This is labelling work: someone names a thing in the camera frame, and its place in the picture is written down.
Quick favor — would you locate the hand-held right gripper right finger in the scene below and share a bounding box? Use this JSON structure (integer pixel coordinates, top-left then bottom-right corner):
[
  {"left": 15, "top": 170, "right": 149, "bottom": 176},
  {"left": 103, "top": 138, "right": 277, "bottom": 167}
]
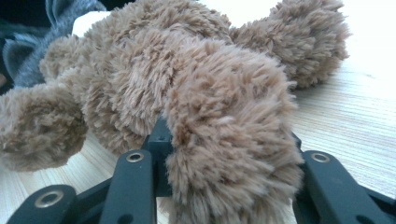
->
[{"left": 290, "top": 132, "right": 303, "bottom": 151}]

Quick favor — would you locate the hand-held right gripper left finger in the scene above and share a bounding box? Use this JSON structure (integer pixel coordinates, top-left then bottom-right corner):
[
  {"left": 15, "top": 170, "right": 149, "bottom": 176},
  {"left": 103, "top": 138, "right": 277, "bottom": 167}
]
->
[{"left": 141, "top": 116, "right": 175, "bottom": 198}]

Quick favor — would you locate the brown teddy bear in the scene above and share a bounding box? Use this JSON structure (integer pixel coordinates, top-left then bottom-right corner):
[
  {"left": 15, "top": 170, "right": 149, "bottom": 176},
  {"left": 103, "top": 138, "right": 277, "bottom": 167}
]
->
[{"left": 0, "top": 0, "right": 351, "bottom": 224}]

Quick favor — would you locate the grey fluffy towel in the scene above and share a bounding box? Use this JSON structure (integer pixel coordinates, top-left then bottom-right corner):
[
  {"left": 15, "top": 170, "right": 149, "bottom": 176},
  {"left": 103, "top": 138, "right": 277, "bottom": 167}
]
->
[{"left": 2, "top": 0, "right": 107, "bottom": 89}]

